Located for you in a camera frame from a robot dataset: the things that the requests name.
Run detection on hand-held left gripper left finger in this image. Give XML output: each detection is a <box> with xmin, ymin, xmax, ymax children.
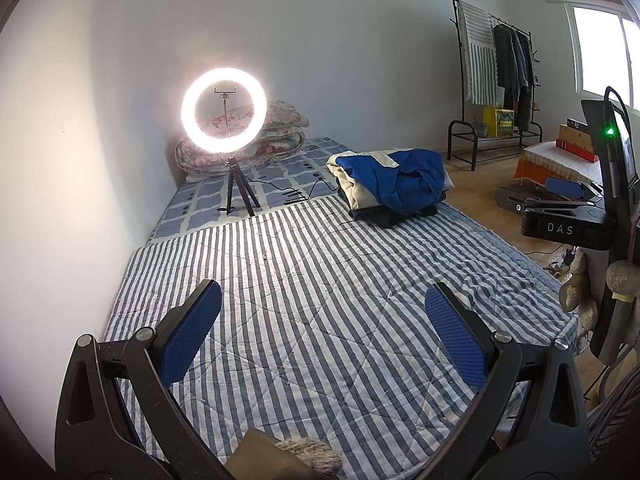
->
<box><xmin>54</xmin><ymin>279</ymin><xmax>236</xmax><ymax>480</ymax></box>

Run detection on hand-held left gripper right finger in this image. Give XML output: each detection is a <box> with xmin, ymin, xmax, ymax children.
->
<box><xmin>424</xmin><ymin>281</ymin><xmax>591</xmax><ymax>480</ymax></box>

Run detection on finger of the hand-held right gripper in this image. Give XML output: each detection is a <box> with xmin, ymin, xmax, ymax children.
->
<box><xmin>545</xmin><ymin>176</ymin><xmax>601</xmax><ymax>202</ymax></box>
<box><xmin>495</xmin><ymin>187</ymin><xmax>598</xmax><ymax>215</ymax></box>

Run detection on beige and blue jacket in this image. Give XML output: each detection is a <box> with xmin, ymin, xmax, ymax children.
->
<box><xmin>326</xmin><ymin>147</ymin><xmax>453</xmax><ymax>213</ymax></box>

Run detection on black clothes rack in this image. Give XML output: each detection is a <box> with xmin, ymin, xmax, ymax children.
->
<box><xmin>446</xmin><ymin>0</ymin><xmax>545</xmax><ymax>171</ymax></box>

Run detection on hanging dark clothes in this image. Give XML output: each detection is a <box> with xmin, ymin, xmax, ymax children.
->
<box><xmin>492</xmin><ymin>22</ymin><xmax>540</xmax><ymax>131</ymax></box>

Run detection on dark folded clothes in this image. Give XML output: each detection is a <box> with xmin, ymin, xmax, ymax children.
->
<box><xmin>345</xmin><ymin>190</ymin><xmax>448</xmax><ymax>229</ymax></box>

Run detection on person's right hand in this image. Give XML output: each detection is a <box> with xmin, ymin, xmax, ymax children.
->
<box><xmin>559</xmin><ymin>249</ymin><xmax>640</xmax><ymax>339</ymax></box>

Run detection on person's left hand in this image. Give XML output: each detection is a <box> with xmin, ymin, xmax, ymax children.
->
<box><xmin>274</xmin><ymin>437</ymin><xmax>342</xmax><ymax>478</ymax></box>

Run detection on small table with orange cloth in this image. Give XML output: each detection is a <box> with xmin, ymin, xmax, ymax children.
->
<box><xmin>512</xmin><ymin>140</ymin><xmax>606</xmax><ymax>192</ymax></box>

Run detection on red box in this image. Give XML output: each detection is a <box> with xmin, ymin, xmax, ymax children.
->
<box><xmin>555</xmin><ymin>141</ymin><xmax>600</xmax><ymax>163</ymax></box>

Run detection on tan box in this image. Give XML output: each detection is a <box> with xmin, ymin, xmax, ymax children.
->
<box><xmin>558</xmin><ymin>124</ymin><xmax>593</xmax><ymax>147</ymax></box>

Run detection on yellow crate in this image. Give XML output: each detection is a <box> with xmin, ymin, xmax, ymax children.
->
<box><xmin>482</xmin><ymin>106</ymin><xmax>516</xmax><ymax>137</ymax></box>

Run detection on blue striped blanket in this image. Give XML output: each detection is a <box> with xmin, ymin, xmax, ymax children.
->
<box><xmin>100</xmin><ymin>192</ymin><xmax>581</xmax><ymax>480</ymax></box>

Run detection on window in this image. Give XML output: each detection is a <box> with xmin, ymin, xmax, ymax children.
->
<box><xmin>565</xmin><ymin>2</ymin><xmax>640</xmax><ymax>111</ymax></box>

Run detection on hanging striped towel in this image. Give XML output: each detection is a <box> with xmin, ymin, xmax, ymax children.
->
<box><xmin>457</xmin><ymin>0</ymin><xmax>501</xmax><ymax>103</ymax></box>

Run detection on black tripod stand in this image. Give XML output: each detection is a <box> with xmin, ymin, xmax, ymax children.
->
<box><xmin>214</xmin><ymin>86</ymin><xmax>262</xmax><ymax>218</ymax></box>

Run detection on person's striped clothing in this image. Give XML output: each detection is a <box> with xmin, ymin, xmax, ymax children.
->
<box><xmin>587</xmin><ymin>370</ymin><xmax>640</xmax><ymax>463</ymax></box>

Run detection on blue patterned bed sheet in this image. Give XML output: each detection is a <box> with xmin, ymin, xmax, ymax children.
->
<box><xmin>145</xmin><ymin>135</ymin><xmax>361</xmax><ymax>246</ymax></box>

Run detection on folded floral quilt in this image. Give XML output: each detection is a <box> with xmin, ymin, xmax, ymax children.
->
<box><xmin>175</xmin><ymin>100</ymin><xmax>311</xmax><ymax>183</ymax></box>

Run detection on floor cables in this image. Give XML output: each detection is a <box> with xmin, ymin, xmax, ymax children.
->
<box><xmin>522</xmin><ymin>245</ymin><xmax>576</xmax><ymax>281</ymax></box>

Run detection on black power cable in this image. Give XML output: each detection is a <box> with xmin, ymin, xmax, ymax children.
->
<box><xmin>247</xmin><ymin>177</ymin><xmax>336</xmax><ymax>206</ymax></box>

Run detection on ring light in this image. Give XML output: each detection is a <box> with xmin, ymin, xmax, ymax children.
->
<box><xmin>181</xmin><ymin>66</ymin><xmax>268</xmax><ymax>156</ymax></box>

